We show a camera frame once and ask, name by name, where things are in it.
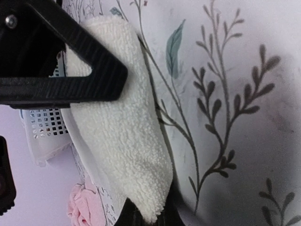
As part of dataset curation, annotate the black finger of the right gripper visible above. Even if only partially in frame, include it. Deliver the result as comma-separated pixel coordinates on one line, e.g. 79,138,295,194
0,0,128,110

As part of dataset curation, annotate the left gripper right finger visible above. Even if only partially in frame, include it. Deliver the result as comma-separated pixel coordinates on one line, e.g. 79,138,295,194
156,186,185,226

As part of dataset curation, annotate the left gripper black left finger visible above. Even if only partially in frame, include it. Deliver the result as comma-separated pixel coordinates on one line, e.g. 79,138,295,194
115,198,146,226

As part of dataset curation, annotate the pink towel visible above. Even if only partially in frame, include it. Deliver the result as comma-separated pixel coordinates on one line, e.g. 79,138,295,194
67,183,106,226

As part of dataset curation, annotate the cream white towel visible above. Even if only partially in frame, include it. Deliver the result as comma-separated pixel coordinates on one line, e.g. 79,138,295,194
61,16,173,224

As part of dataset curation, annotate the white plastic basket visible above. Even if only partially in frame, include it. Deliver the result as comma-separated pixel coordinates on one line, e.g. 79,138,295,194
18,54,72,168

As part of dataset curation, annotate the floral tablecloth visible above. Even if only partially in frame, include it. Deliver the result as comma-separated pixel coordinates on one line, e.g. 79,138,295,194
62,0,301,226

